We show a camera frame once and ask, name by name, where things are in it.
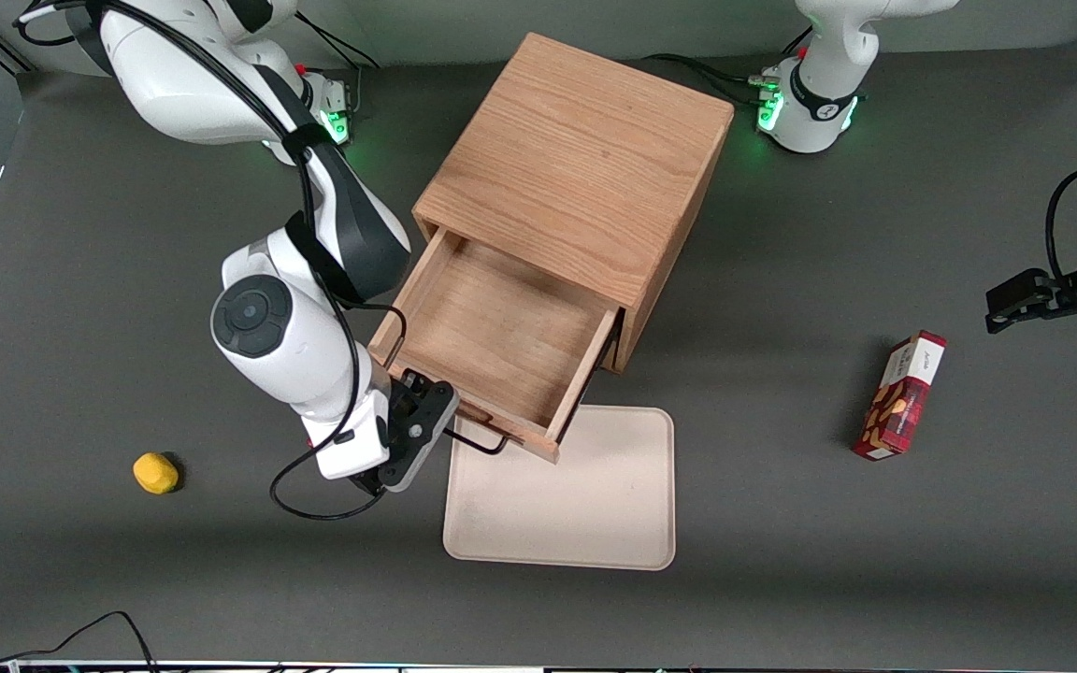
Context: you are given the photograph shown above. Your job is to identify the black wire drawer handle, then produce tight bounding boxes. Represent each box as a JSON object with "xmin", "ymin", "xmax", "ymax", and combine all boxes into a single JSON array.
[{"xmin": 450, "ymin": 419, "xmax": 511, "ymax": 457}]

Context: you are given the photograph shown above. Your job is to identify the wooden drawer with shallow front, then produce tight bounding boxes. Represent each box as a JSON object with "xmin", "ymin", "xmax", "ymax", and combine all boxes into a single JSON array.
[{"xmin": 368, "ymin": 227, "xmax": 621, "ymax": 465}]

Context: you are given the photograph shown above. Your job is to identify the wooden drawer cabinet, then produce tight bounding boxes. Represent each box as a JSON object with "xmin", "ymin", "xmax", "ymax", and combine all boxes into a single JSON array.
[{"xmin": 412, "ymin": 31, "xmax": 736, "ymax": 375}]

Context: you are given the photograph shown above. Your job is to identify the red snack box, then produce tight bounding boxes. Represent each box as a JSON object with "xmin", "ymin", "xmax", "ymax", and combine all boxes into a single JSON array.
[{"xmin": 853, "ymin": 330, "xmax": 949, "ymax": 461}]

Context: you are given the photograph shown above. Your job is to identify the yellow toy lemon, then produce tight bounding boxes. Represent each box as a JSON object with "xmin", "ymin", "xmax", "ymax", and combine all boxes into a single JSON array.
[{"xmin": 133, "ymin": 452, "xmax": 180, "ymax": 495}]

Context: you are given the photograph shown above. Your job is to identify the beige plastic tray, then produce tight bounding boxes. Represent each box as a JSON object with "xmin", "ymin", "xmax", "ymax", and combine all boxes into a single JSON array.
[{"xmin": 442, "ymin": 405, "xmax": 677, "ymax": 572}]

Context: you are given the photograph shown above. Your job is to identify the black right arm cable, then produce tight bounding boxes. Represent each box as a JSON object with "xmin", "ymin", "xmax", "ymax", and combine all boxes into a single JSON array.
[{"xmin": 15, "ymin": 0, "xmax": 409, "ymax": 523}]

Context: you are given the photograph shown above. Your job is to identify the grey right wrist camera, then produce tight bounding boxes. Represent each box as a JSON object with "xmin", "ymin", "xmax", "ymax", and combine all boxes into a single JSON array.
[{"xmin": 378, "ymin": 372, "xmax": 461, "ymax": 494}]

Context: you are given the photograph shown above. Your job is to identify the black cable at table edge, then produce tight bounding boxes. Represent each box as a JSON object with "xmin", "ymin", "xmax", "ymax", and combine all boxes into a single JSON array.
[{"xmin": 0, "ymin": 610, "xmax": 161, "ymax": 673}]

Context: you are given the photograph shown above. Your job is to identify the black base cables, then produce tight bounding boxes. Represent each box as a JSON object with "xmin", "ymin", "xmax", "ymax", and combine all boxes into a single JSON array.
[{"xmin": 641, "ymin": 51, "xmax": 787, "ymax": 108}]

